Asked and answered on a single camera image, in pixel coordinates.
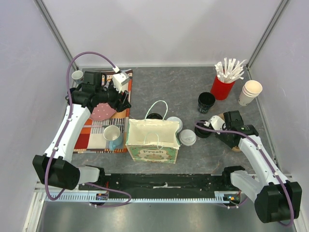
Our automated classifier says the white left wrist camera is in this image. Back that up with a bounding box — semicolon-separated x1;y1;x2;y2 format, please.
112;72;130;93

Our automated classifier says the pink handled knife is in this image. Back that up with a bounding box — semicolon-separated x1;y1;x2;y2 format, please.
83;124;123;128

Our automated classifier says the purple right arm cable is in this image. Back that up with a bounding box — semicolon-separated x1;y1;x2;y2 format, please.
194;120;295;227

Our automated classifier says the black plastic lid stack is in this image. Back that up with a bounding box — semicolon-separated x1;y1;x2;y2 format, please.
195;125;213;138

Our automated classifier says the colourful patterned placemat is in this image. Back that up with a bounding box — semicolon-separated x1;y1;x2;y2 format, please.
72;69;134;154

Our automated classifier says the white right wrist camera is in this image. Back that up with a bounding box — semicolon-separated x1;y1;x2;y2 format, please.
209;116;225;131

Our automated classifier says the white wrapped straws bundle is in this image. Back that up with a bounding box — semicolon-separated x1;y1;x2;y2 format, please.
214;58;247;84

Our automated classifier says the red ribbed paper cup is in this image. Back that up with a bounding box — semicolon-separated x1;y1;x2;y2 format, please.
210;76;235;101

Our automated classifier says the aluminium frame post left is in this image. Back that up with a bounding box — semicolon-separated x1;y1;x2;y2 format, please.
34;0;73;62

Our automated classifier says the white slotted cable duct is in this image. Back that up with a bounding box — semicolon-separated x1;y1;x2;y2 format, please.
57;192;240;204

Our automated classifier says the light blue ceramic mug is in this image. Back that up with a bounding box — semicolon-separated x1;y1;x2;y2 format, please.
103;125;123;151

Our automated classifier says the green patterned paper bag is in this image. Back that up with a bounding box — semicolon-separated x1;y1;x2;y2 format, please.
126;115;181;164

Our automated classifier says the grey ceramic mug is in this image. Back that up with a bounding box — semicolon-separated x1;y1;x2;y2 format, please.
71;70;84;81

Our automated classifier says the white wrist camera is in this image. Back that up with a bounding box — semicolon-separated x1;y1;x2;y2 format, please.
112;72;130;93
209;116;225;131

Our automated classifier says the aluminium frame post right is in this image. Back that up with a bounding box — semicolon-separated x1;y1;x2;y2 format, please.
246;0;290;71

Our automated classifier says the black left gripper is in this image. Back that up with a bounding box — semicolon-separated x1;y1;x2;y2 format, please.
96;80;131;113

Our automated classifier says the black plastic cup lid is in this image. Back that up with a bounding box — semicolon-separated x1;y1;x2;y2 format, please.
146;113;163;120

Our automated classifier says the white lid stack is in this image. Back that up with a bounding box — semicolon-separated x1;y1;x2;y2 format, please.
177;129;197;146

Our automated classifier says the white plastic cup lid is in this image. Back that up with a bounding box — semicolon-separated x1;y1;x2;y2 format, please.
167;116;183;127

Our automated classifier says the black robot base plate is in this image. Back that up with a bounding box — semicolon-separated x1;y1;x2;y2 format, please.
95;174;242;197

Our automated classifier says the white paper cup stack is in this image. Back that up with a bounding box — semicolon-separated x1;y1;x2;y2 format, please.
238;80;263;106

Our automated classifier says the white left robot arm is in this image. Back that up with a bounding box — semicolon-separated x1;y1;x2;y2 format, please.
32;71;131;190

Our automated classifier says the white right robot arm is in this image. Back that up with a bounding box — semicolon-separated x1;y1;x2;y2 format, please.
210;111;302;223

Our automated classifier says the brown pulp cup carrier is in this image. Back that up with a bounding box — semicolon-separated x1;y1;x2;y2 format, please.
219;113;241;152

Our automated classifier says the aluminium frame post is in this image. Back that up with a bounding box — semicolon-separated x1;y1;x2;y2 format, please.
34;0;73;62
246;0;290;71

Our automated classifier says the pink dotted plate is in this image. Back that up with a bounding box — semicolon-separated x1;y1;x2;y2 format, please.
90;103;116;121

